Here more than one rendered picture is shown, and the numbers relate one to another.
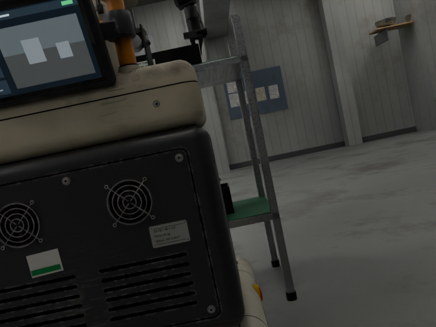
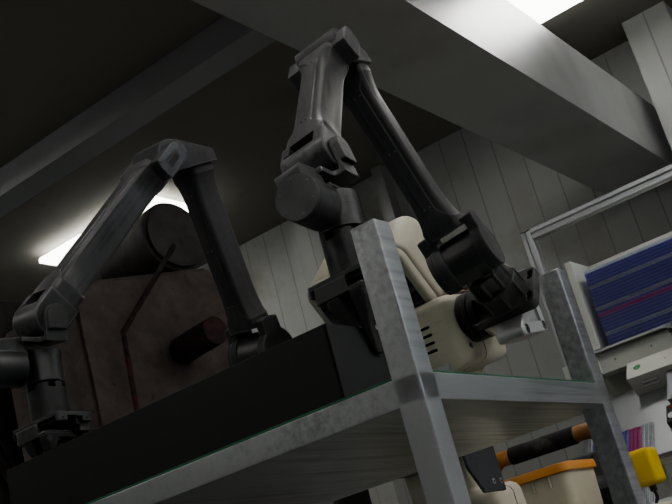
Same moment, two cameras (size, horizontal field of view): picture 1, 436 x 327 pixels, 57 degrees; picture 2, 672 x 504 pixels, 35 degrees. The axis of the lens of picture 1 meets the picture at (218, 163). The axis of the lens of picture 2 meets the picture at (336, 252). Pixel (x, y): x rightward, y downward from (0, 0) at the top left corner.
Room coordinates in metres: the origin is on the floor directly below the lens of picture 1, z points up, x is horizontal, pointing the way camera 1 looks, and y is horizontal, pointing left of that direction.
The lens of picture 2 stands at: (2.79, 1.17, 0.75)
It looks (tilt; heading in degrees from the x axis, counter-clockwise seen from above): 19 degrees up; 211
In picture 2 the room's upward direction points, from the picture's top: 15 degrees counter-clockwise
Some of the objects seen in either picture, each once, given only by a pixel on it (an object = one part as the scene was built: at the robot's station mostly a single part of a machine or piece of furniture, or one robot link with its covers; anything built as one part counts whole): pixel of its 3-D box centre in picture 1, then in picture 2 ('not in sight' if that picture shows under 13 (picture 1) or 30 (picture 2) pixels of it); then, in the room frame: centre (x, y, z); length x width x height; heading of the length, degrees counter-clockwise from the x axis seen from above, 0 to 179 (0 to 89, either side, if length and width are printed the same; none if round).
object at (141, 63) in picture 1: (137, 74); (204, 447); (1.76, 0.26, 1.01); 0.57 x 0.17 x 0.11; 89
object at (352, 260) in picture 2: not in sight; (350, 261); (1.75, 0.55, 1.15); 0.10 x 0.07 x 0.07; 89
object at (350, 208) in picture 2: not in sight; (335, 215); (1.76, 0.55, 1.21); 0.07 x 0.06 x 0.07; 7
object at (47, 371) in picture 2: (191, 14); (40, 369); (1.75, -0.02, 1.21); 0.07 x 0.06 x 0.07; 172
